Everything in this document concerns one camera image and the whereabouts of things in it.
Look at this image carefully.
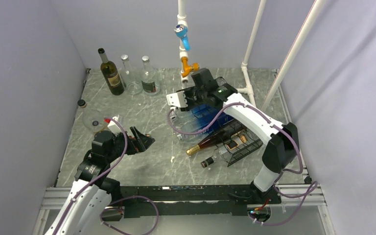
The clear bottle dark label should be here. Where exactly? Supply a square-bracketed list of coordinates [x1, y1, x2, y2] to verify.
[121, 54, 142, 95]

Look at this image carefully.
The clear blue bottle upper left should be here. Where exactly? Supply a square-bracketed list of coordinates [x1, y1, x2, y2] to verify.
[170, 104, 218, 125]

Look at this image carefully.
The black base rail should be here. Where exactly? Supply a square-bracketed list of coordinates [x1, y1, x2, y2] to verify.
[108, 184, 282, 218]

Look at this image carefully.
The clear black-capped bottle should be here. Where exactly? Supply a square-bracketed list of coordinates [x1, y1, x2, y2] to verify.
[201, 134, 251, 168]

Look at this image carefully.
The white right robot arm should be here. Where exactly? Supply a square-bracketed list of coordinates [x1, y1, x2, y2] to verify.
[168, 68, 302, 203]

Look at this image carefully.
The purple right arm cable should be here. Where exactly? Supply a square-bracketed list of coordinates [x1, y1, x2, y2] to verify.
[166, 102, 318, 227]

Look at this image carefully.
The orange pipe valve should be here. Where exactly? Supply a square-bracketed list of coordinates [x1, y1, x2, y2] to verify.
[181, 56, 200, 78]

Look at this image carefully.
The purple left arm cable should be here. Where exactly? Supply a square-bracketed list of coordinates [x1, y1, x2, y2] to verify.
[51, 117, 160, 235]

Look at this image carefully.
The tall clear open-neck bottle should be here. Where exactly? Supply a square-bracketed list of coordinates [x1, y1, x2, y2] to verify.
[215, 77, 227, 87]

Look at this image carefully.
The white diagonal pole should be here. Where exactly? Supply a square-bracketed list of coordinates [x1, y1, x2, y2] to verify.
[260, 0, 327, 111]

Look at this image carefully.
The clear blue bottle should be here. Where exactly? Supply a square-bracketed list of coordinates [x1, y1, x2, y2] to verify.
[170, 104, 218, 125]
[176, 115, 235, 142]

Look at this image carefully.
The round clear flask bottle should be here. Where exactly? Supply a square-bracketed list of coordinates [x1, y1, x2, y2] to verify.
[77, 99, 108, 134]

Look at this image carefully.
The brown gold-capped wine bottle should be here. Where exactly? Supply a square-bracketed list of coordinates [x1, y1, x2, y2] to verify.
[186, 126, 245, 156]

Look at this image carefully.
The dark green wine bottle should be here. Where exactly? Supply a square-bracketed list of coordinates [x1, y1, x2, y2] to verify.
[97, 48, 124, 95]

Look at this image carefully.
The black wire wine rack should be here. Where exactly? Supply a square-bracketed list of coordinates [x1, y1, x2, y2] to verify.
[188, 103, 264, 167]

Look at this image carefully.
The clear blue bottle lower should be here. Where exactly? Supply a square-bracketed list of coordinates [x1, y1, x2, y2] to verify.
[176, 115, 235, 142]

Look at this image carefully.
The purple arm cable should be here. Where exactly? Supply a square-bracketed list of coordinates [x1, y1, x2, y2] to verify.
[166, 102, 318, 227]
[51, 117, 160, 235]

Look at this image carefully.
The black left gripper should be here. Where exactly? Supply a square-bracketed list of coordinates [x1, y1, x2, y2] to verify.
[106, 125, 154, 163]

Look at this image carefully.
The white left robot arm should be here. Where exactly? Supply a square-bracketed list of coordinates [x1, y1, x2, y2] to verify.
[46, 126, 155, 235]

